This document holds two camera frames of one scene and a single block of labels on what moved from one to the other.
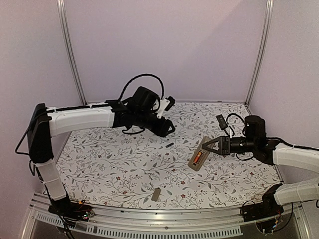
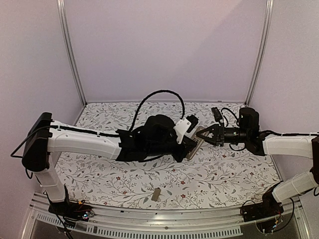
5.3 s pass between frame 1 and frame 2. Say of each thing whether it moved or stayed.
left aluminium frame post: stayed
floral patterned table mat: stayed
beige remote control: moved
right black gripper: moved
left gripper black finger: moved
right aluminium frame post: stayed
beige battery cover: stayed
